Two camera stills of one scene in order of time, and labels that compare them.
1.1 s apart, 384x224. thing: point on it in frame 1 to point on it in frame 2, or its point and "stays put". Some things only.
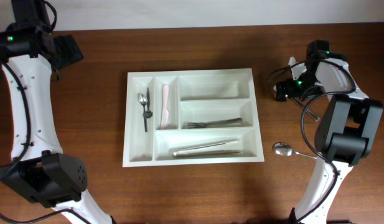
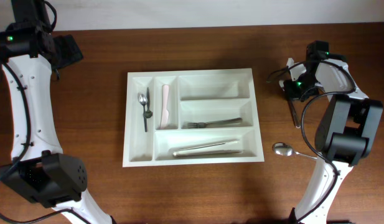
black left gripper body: (79, 57) stays put
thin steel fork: (202, 124) stays put
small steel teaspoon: (143, 99) stays put
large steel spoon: (312, 114) to (297, 124)
